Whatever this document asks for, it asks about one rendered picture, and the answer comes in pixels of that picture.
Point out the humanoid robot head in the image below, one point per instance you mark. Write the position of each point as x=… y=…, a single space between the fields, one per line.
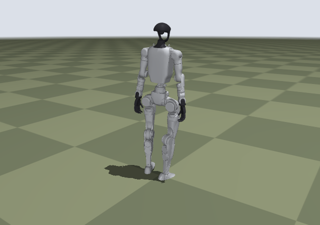
x=161 y=28

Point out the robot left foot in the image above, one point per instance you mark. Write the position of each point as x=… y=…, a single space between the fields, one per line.
x=148 y=169

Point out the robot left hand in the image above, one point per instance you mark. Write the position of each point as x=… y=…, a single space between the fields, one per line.
x=137 y=103

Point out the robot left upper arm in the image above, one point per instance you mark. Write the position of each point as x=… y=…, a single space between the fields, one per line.
x=144 y=63

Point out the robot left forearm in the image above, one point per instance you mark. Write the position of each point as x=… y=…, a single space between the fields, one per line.
x=140 y=85

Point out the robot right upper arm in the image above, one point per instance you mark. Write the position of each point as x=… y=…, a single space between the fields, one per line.
x=177 y=55

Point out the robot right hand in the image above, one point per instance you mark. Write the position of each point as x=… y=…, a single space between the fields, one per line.
x=182 y=110

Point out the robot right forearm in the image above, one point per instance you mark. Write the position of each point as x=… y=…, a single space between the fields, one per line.
x=181 y=89

